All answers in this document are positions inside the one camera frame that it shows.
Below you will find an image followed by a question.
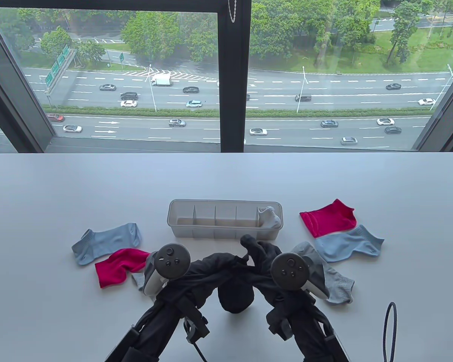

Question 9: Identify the green road sign gantry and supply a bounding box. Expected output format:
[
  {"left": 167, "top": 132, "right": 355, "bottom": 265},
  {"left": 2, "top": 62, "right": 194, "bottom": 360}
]
[{"left": 43, "top": 44, "right": 78, "bottom": 95}]

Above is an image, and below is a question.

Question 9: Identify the clear plastic divided organizer box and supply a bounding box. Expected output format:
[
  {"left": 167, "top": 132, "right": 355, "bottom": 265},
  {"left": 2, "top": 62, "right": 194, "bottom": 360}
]
[{"left": 167, "top": 199, "right": 284, "bottom": 241}]

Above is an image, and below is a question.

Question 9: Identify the dark window frame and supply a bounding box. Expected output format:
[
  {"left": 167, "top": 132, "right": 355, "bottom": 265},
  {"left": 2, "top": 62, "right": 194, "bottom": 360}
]
[{"left": 0, "top": 0, "right": 453, "bottom": 153}]

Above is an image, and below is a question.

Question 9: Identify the person's left forearm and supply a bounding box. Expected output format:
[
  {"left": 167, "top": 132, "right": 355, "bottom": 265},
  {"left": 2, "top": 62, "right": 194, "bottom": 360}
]
[{"left": 115, "top": 298, "right": 197, "bottom": 362}]

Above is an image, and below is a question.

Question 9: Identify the grey handheld controller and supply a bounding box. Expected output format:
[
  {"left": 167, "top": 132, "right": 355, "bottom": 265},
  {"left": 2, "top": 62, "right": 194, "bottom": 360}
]
[
  {"left": 143, "top": 243, "right": 191, "bottom": 297},
  {"left": 270, "top": 252, "right": 330, "bottom": 301}
]

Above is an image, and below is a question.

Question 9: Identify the black box with white label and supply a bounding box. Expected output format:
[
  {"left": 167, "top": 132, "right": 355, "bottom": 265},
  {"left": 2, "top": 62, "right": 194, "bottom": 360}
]
[
  {"left": 325, "top": 327, "right": 351, "bottom": 362},
  {"left": 105, "top": 325, "right": 141, "bottom": 362}
]

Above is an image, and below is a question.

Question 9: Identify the person's left hand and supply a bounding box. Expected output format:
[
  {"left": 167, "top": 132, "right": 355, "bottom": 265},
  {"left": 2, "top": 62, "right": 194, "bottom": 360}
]
[{"left": 157, "top": 253, "right": 250, "bottom": 315}]

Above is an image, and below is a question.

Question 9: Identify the light blue sock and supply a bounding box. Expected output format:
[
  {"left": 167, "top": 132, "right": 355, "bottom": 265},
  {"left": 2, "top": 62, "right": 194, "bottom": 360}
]
[
  {"left": 314, "top": 225, "right": 385, "bottom": 263},
  {"left": 71, "top": 222, "right": 141, "bottom": 266}
]

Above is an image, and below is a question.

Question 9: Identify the person's right hand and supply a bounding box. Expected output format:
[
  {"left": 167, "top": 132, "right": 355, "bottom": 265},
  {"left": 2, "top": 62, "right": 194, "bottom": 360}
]
[{"left": 240, "top": 234, "right": 318, "bottom": 308}]

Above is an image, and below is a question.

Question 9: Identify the person's right forearm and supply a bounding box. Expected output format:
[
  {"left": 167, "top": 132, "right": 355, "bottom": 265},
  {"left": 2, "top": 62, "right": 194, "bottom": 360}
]
[{"left": 283, "top": 298, "right": 344, "bottom": 362}]

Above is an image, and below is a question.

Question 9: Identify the grey sock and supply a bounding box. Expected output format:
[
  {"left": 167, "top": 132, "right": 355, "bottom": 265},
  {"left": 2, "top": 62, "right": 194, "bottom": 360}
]
[
  {"left": 291, "top": 241, "right": 355, "bottom": 304},
  {"left": 131, "top": 271, "right": 148, "bottom": 293}
]

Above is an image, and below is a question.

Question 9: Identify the red sock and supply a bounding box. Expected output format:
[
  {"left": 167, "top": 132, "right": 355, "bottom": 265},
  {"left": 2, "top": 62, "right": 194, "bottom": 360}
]
[
  {"left": 299, "top": 199, "right": 357, "bottom": 239},
  {"left": 94, "top": 248, "right": 151, "bottom": 289}
]

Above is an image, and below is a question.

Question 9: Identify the thin black cable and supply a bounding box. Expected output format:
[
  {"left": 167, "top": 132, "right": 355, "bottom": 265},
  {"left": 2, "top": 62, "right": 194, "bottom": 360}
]
[
  {"left": 191, "top": 339, "right": 209, "bottom": 362},
  {"left": 382, "top": 302, "right": 398, "bottom": 362}
]

